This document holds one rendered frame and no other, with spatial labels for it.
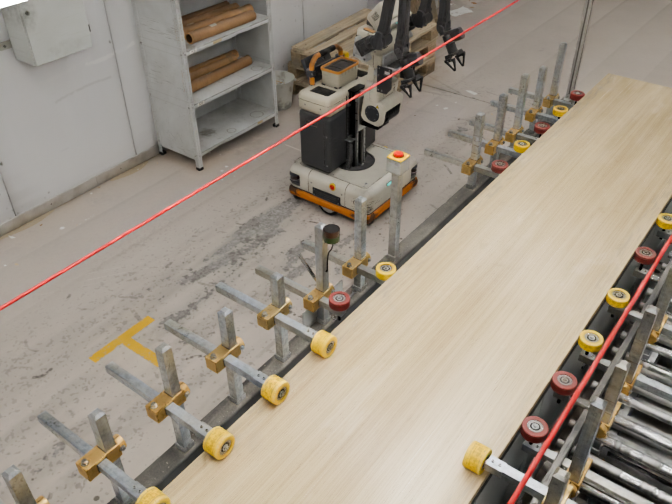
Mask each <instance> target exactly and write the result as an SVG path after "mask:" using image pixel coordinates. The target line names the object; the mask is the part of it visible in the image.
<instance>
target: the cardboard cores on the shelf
mask: <svg viewBox="0 0 672 504"><path fill-rule="evenodd" d="M181 18H182V24H183V31H184V38H185V40H186V41H187V42H188V43H189V44H194V43H196V42H199V41H201V40H204V39H207V38H209V37H212V36H214V35H217V34H220V33H222V32H225V31H228V30H230V29H233V28H235V27H238V26H241V25H243V24H246V23H249V22H251V21H254V20H256V13H255V11H254V9H253V6H252V5H251V4H246V5H244V6H241V7H240V6H239V5H238V4H237V3H232V4H230V3H229V2H228V1H224V2H221V3H219V4H216V5H213V6H210V7H207V8H204V9H201V10H198V11H195V12H193V13H190V14H187V15H184V16H181ZM238 57H239V53H238V51H237V50H235V49H234V50H231V51H229V52H227V53H224V54H222V55H219V56H217V57H214V58H212V59H209V60H207V61H204V62H202V63H200V64H197V65H195V66H192V67H190V68H189V73H190V79H191V86H192V93H194V92H196V91H198V90H200V89H202V88H204V87H206V86H208V85H210V84H212V83H214V82H216V81H218V80H220V79H222V78H224V77H226V76H228V75H230V74H233V73H235V72H237V71H239V70H241V69H243V68H245V67H247V66H249V65H251V64H252V58H251V57H250V56H249V55H246V56H244V57H242V58H239V59H238Z"/></svg>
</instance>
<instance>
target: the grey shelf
mask: <svg viewBox="0 0 672 504"><path fill-rule="evenodd" d="M131 1H132V7H133V12H134V17H135V23H136V28H137V33H138V39H139V44H140V49H141V55H142V60H143V65H144V71H145V76H146V82H147V87H148V92H149V98H150V103H151V108H152V114H153V119H154V124H155V130H156V135H157V140H158V146H159V154H161V155H164V154H166V151H165V150H163V147H165V148H167V149H170V150H172V151H175V152H177V153H179V154H182V155H184V156H187V157H189V158H191V159H194V160H195V162H196V170H198V171H202V170H203V169H204V167H203V162H202V156H203V155H205V154H206V153H208V152H210V151H212V150H213V149H214V148H216V147H218V146H219V145H221V144H223V143H225V142H228V141H230V140H232V139H234V138H236V137H238V136H239V135H241V134H243V133H245V132H247V131H248V130H250V129H252V128H254V127H256V126H257V125H259V124H261V123H263V122H265V121H266V120H268V119H270V118H272V117H274V116H275V123H274V124H273V127H276V128H277V127H278V126H279V122H278V107H277V91H276V76H275V61H274V46H273V30H272V15H271V0H267V2H266V0H131ZM224 1H228V2H229V3H230V4H232V3H237V4H238V5H239V6H240V7H241V6H244V5H246V4H251V5H252V6H253V9H254V11H255V13H256V20H254V21H251V22H249V23H246V24H243V25H241V26H238V27H235V28H233V29H230V30H228V31H225V32H222V33H220V34H217V35H214V36H212V37H209V38H207V39H204V40H201V41H199V42H196V43H194V44H189V43H188V42H187V41H186V40H185V38H184V31H183V24H182V18H181V16H184V15H187V14H190V13H193V12H195V11H198V10H201V9H204V8H207V7H210V6H213V5H216V4H219V3H221V2H224ZM267 11H268V16H267ZM175 18H176V19H175ZM179 18H180V19H179ZM174 24H175V25H174ZM180 24H181V25H180ZM268 26H269V31H268ZM175 30H176V32H175ZM177 31H178V32H177ZM233 36H234V37H233ZM176 37H177V38H176ZM178 37H179V38H178ZM235 37H236V40H235ZM182 40H183V41H182ZM269 40H270V45H269ZM229 43H230V45H229ZM236 47H237V51H238V53H239V57H238V59H239V58H242V57H244V56H246V55H249V56H250V57H251V58H252V64H251V65H249V66H247V67H245V68H243V69H241V70H239V71H237V72H235V73H233V74H230V75H228V76H226V77H224V78H222V79H220V80H218V81H216V82H214V83H212V84H210V85H208V86H206V87H204V88H202V89H200V90H198V91H196V92H194V93H192V86H191V79H190V73H189V68H190V67H192V66H195V65H197V64H200V63H202V62H204V61H207V60H209V59H212V58H214V57H217V56H219V55H222V54H224V53H227V52H229V51H231V50H234V49H235V50H236ZM270 55H271V60H270ZM271 71H272V74H271ZM182 76H183V78H182ZM188 80H189V81H188ZM183 83H184V84H183ZM272 84H273V89H272ZM240 88H241V90H240ZM184 90H185V91H184ZM234 91H235V93H234ZM239 95H240V96H239ZM241 98H242V99H241ZM273 99H274V103H273ZM196 158H197V159H196ZM200 160H201V161H200ZM197 163H198V164H197Z"/></svg>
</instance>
